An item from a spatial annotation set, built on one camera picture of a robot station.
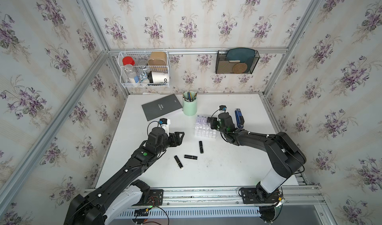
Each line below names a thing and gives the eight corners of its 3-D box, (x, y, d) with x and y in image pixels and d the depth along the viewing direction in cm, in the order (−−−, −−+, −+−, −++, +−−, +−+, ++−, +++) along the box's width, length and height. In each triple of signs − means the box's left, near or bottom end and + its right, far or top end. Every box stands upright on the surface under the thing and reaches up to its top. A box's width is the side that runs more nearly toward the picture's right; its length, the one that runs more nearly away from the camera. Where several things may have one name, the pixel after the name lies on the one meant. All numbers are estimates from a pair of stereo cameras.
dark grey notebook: (147, 121, 104) (146, 118, 101) (142, 107, 112) (141, 104, 109) (181, 108, 112) (180, 105, 110) (173, 96, 120) (173, 93, 118)
